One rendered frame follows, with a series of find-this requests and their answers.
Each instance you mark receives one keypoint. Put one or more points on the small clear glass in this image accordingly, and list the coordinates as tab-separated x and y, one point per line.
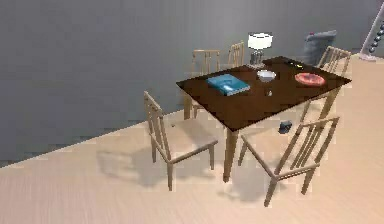
269	92

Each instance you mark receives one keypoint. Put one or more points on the white shade table lamp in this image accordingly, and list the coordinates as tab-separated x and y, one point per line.
259	43

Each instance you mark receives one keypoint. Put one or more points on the small dark blue object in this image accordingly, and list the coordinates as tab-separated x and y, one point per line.
285	126

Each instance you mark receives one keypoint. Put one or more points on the small black yellow object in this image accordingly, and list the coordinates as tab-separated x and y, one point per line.
293	64

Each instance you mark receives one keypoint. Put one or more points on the dark brown dining table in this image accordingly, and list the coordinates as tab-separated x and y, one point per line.
253	100

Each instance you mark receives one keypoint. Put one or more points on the blue book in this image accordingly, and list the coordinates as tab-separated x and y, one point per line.
227	84

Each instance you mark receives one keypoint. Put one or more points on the pale stand with dark balls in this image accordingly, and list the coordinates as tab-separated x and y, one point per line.
375	36

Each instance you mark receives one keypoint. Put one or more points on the light wooden slatted chair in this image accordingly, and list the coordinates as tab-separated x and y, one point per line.
166	133
300	150
205	61
333	60
237	55

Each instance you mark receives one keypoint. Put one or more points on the white bowl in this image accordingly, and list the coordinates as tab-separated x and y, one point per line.
266	75

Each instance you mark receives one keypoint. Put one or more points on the red plate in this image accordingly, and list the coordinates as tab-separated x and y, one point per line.
309	79

